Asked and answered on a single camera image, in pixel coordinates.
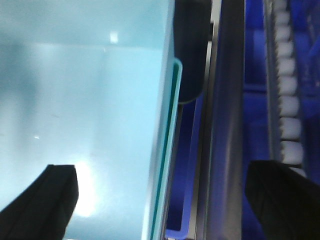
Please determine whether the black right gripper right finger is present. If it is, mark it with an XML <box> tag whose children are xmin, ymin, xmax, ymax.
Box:
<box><xmin>244</xmin><ymin>160</ymin><xmax>320</xmax><ymax>240</ymax></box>

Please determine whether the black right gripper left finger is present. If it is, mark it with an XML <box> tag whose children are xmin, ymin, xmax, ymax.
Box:
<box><xmin>0</xmin><ymin>164</ymin><xmax>79</xmax><ymax>240</ymax></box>

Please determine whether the light blue plastic bin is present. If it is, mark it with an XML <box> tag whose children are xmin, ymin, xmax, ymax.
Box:
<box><xmin>0</xmin><ymin>0</ymin><xmax>182</xmax><ymax>240</ymax></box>

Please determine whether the white roller track strip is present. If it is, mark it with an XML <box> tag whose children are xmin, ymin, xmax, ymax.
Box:
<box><xmin>263</xmin><ymin>0</ymin><xmax>307</xmax><ymax>177</ymax></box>

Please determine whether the dark blue bin lower centre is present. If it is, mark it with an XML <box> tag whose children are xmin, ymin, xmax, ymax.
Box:
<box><xmin>165</xmin><ymin>100</ymin><xmax>197</xmax><ymax>240</ymax></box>

